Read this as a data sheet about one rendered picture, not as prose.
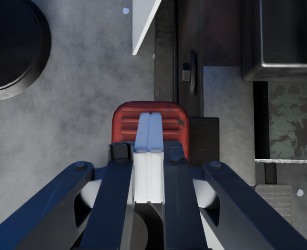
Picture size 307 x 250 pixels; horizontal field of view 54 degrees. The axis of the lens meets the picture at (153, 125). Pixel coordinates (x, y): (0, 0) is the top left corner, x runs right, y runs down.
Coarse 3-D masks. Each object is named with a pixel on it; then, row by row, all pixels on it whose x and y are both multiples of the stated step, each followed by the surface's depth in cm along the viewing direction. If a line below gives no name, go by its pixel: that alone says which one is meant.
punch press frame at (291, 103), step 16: (256, 96) 39; (272, 96) 35; (288, 96) 35; (304, 96) 35; (256, 112) 39; (272, 112) 35; (288, 112) 35; (304, 112) 35; (256, 128) 39; (272, 128) 34; (288, 128) 34; (304, 128) 35; (256, 144) 39; (272, 144) 34; (288, 144) 34; (304, 144) 34; (256, 160) 80; (272, 160) 80; (288, 160) 80; (304, 160) 80
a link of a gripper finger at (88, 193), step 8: (96, 168) 15; (104, 168) 15; (96, 176) 14; (88, 184) 14; (96, 184) 14; (80, 192) 14; (88, 192) 14; (96, 192) 14; (80, 200) 14; (88, 200) 14; (80, 208) 14; (88, 208) 14
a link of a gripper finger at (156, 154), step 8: (152, 120) 20; (160, 120) 20; (152, 128) 18; (160, 128) 18; (152, 136) 17; (160, 136) 17; (152, 144) 16; (160, 144) 16; (152, 152) 15; (160, 152) 15; (152, 160) 15; (160, 160) 15; (152, 168) 15; (160, 168) 15; (152, 176) 15; (160, 176) 15; (152, 184) 15; (160, 184) 15; (152, 192) 15; (160, 192) 15; (152, 200) 16; (160, 200) 16
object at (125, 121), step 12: (120, 108) 23; (132, 108) 23; (144, 108) 23; (156, 108) 23; (168, 108) 23; (180, 108) 23; (120, 120) 23; (132, 120) 23; (168, 120) 23; (180, 120) 23; (120, 132) 23; (132, 132) 23; (168, 132) 23; (180, 132) 23
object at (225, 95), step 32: (192, 0) 55; (224, 0) 39; (160, 32) 100; (192, 32) 54; (224, 32) 38; (160, 64) 98; (192, 64) 46; (224, 64) 38; (160, 96) 97; (192, 96) 53; (224, 96) 35; (224, 128) 35; (224, 160) 34
